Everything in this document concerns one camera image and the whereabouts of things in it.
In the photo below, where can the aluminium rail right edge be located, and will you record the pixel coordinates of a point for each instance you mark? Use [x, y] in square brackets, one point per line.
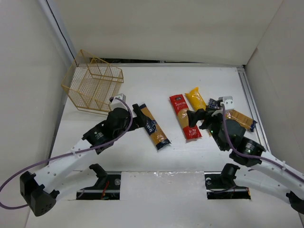
[259, 130]

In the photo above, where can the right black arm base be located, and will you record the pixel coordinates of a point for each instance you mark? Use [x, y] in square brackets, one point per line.
[221, 185]

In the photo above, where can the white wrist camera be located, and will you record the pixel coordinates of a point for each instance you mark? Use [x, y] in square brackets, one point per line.
[115, 102]
[227, 102]

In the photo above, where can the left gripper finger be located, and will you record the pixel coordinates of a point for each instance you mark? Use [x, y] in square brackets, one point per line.
[140, 116]
[135, 125]

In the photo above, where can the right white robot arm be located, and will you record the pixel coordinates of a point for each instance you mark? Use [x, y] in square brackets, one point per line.
[253, 166]

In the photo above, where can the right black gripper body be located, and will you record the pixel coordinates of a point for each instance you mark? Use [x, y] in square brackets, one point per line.
[204, 117]

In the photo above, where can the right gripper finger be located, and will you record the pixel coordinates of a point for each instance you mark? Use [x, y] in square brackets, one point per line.
[206, 123]
[195, 116]

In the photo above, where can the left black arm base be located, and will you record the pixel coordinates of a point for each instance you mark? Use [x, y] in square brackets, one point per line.
[106, 187]

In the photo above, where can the blue patterned spaghetti bag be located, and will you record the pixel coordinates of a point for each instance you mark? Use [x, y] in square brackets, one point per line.
[245, 121]

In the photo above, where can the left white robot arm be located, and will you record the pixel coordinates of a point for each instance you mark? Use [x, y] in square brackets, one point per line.
[78, 169]

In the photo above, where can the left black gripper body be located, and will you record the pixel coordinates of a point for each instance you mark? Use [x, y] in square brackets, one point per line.
[137, 119]

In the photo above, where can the red spaghetti bag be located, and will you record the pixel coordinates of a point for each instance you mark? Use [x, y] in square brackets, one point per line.
[180, 107]

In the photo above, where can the navy label spaghetti bag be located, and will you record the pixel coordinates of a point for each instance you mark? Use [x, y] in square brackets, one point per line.
[154, 131]

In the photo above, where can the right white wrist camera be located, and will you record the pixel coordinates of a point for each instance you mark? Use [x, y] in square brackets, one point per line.
[227, 102]

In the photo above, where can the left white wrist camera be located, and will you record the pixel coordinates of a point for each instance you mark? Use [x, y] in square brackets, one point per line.
[115, 102]

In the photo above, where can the yellow wire mesh basket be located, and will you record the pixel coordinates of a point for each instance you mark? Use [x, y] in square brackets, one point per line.
[90, 82]

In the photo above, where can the yellow spaghetti bag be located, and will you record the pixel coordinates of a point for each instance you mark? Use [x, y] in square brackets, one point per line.
[196, 99]

